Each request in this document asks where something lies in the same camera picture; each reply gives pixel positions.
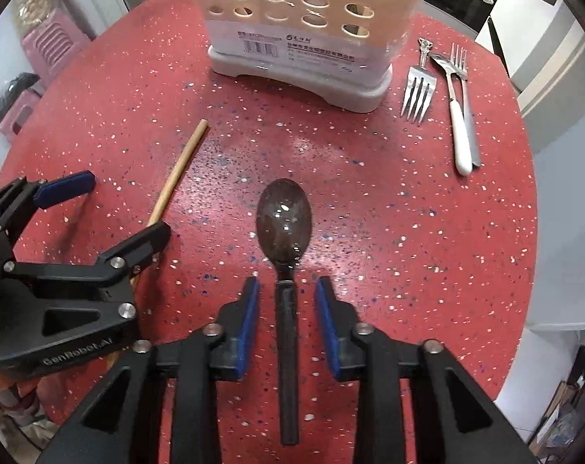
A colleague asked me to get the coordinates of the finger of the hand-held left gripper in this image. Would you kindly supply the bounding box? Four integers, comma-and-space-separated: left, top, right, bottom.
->
2, 221, 172, 321
0, 171, 96, 263

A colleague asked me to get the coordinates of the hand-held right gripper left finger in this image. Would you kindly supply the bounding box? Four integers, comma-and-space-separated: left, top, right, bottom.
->
36, 275, 262, 464

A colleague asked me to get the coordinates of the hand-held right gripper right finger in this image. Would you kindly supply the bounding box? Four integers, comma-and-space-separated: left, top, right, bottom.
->
314, 275, 537, 464

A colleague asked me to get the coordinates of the plain wooden chopstick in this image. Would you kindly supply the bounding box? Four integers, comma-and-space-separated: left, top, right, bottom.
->
130, 119, 210, 288

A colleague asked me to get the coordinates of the dark translucent plastic spoon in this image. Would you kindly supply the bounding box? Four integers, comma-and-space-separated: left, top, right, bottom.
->
256, 178, 313, 447

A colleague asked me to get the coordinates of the small pink plastic stool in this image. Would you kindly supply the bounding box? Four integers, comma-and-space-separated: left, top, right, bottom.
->
0, 82, 44, 138

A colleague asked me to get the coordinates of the large pink plastic stool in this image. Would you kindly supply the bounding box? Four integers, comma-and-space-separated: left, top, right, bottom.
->
24, 14, 92, 88

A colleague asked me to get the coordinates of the white-handled metal spoon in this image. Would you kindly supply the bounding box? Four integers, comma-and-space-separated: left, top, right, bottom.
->
429, 52, 473, 177

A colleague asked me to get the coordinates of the steel fork with plain handle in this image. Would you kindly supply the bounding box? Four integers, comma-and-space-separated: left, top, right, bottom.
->
450, 43, 482, 166

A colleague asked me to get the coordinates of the silver fork with ornate handle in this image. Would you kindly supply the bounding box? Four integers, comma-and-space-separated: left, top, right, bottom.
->
400, 38, 437, 124

